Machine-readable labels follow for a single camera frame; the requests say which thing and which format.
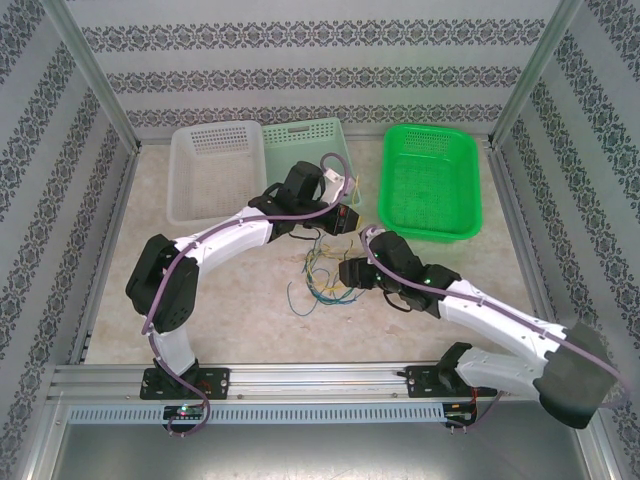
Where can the grey metal sheet panel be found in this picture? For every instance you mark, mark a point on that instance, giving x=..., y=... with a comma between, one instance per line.
x=320, y=455

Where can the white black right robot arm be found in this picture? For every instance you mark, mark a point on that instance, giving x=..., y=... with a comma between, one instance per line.
x=500, y=330

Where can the mint perforated plastic basket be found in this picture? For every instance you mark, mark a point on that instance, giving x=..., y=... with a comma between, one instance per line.
x=300, y=150

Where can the bright green plastic basket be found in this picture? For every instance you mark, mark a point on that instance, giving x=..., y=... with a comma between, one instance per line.
x=430, y=190

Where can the aluminium table edge rail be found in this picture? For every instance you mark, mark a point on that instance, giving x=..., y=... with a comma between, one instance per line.
x=112, y=235
x=522, y=235

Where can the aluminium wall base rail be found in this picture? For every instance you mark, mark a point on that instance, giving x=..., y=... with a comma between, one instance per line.
x=365, y=138

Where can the aluminium frame post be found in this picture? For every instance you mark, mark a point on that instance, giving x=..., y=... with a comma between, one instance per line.
x=537, y=70
x=90, y=70

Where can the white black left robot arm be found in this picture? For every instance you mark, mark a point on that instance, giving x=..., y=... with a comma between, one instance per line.
x=225, y=240

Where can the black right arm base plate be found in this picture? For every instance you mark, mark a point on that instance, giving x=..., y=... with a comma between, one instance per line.
x=420, y=381

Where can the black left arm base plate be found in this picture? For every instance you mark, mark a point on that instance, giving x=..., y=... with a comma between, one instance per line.
x=215, y=382

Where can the white perforated plastic basket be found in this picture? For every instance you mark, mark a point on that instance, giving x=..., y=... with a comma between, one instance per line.
x=215, y=170

